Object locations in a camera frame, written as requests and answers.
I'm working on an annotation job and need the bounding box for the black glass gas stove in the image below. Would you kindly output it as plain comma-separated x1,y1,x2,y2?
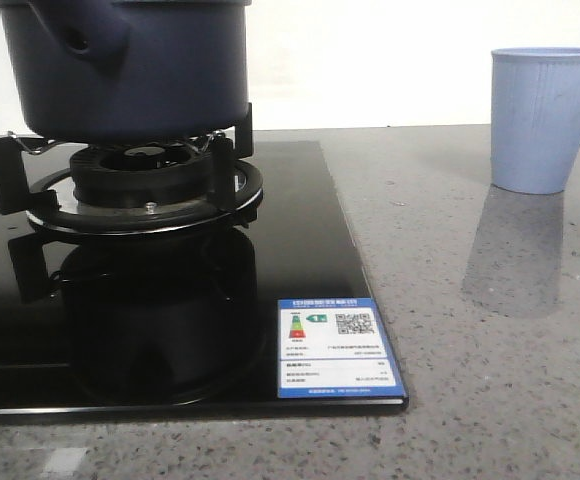
0,141,409,424

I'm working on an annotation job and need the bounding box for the dark blue cooking pot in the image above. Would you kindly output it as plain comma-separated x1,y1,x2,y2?
0,1,249,144

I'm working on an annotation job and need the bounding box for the black pot support grate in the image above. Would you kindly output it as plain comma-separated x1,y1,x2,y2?
0,115,263,237

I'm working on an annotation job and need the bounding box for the blue ribbed plastic cup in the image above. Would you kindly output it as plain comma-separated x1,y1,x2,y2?
490,47,580,195

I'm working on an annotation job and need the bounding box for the black gas burner head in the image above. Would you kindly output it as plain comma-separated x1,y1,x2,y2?
70,145,212,208

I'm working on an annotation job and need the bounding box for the blue energy label sticker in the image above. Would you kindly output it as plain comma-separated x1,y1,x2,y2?
277,298,407,404

